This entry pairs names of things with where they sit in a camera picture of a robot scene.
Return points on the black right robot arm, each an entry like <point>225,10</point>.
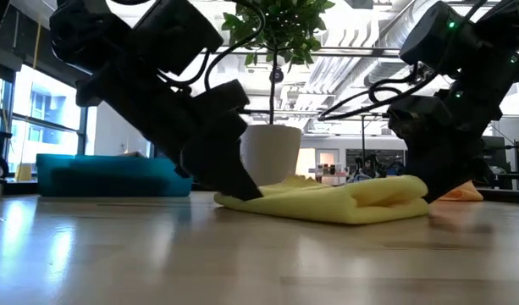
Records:
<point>475,55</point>

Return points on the teal plastic bin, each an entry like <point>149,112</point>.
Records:
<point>115,175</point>

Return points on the large black background monitor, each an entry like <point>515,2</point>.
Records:
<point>498,152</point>

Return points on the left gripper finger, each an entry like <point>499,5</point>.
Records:
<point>221,169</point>

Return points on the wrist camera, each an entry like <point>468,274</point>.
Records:
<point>415,112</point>
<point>223,97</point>

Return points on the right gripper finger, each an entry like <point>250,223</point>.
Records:
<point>445,180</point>

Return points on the black ceiling spotlight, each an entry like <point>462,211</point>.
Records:
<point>277,75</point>

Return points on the yellow microfiber towel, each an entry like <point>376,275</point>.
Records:
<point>327,203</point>

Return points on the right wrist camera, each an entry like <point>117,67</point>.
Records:
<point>415,112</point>

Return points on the white plant pot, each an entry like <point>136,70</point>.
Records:
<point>276,152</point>

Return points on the green leafy plant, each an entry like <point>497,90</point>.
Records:
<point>284,29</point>

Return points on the orange microfiber towel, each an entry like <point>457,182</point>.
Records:
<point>466,195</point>

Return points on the yellow bin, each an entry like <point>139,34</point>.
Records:
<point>24,173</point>

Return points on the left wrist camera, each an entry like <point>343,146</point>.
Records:
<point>223,97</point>

